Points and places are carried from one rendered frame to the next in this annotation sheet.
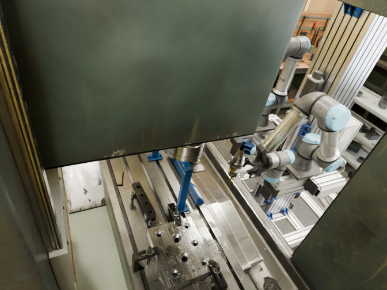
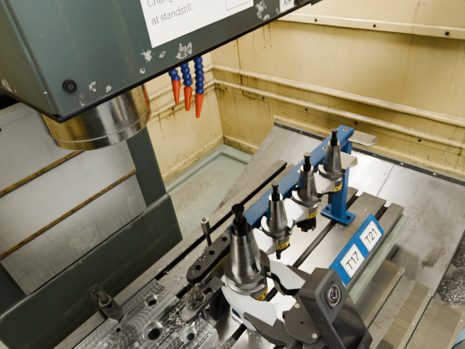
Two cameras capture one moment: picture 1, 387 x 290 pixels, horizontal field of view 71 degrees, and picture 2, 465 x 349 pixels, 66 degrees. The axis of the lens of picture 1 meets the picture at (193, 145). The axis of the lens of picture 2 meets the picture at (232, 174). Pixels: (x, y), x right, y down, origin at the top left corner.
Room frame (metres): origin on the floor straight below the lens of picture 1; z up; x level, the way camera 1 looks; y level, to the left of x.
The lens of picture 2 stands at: (0.85, -0.51, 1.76)
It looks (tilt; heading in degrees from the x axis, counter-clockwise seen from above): 37 degrees down; 79
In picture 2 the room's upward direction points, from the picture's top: 9 degrees counter-clockwise
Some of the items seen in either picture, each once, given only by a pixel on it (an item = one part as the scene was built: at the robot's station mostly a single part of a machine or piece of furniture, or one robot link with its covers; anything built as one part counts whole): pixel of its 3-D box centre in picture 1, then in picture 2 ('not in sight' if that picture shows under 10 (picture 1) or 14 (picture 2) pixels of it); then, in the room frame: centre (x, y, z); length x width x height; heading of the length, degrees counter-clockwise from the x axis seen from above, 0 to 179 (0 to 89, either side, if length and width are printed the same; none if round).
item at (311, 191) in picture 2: not in sight; (306, 180); (1.12, 0.04, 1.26); 0.04 x 0.04 x 0.07
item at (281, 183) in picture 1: (294, 172); not in sight; (1.41, -0.72, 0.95); 0.40 x 0.13 x 0.09; 121
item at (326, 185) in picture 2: not in sight; (320, 183); (1.17, 0.07, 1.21); 0.07 x 0.05 x 0.01; 122
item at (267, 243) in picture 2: (197, 168); (261, 242); (0.98, -0.05, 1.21); 0.07 x 0.05 x 0.01; 122
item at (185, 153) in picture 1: (185, 135); (89, 88); (0.77, 0.04, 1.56); 0.16 x 0.16 x 0.12
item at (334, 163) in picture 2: not in sight; (333, 155); (1.21, 0.10, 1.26); 0.04 x 0.04 x 0.07
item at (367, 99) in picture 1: (361, 132); not in sight; (3.01, -2.03, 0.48); 0.87 x 0.46 x 0.96; 33
